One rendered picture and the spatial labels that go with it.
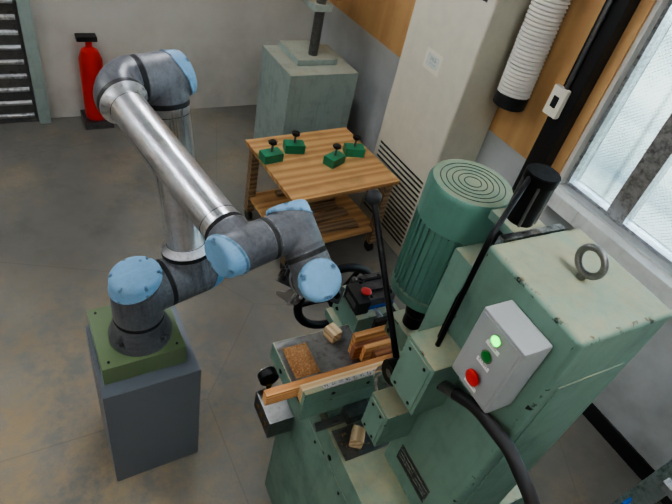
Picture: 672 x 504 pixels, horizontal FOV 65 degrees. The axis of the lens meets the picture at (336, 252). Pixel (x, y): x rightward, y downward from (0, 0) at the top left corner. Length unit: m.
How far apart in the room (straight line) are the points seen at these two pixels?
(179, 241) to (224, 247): 0.62
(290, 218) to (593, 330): 0.58
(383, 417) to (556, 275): 0.48
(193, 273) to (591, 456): 1.99
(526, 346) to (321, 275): 0.44
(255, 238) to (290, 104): 2.43
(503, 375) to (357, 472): 0.64
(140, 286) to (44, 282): 1.37
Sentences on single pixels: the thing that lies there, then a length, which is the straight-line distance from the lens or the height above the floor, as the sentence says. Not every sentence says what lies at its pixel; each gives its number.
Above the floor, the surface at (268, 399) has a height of 0.93.
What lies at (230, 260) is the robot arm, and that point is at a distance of 1.00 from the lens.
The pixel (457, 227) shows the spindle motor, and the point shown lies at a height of 1.45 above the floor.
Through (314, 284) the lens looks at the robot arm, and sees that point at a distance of 1.07.
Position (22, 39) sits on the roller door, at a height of 0.55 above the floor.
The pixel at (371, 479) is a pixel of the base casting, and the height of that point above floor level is 0.80.
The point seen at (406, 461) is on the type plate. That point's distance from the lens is 1.35.
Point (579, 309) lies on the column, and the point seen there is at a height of 1.52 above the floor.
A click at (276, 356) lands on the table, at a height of 0.89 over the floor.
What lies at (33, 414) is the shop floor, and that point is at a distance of 2.46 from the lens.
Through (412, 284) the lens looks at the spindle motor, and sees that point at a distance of 1.18.
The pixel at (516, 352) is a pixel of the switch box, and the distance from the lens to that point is 0.84.
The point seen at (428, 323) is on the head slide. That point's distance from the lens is 1.17.
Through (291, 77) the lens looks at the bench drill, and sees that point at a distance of 3.33.
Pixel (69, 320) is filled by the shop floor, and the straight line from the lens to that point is 2.73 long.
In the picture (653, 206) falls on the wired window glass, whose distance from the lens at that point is 2.54.
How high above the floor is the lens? 2.04
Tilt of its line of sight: 41 degrees down
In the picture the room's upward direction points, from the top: 14 degrees clockwise
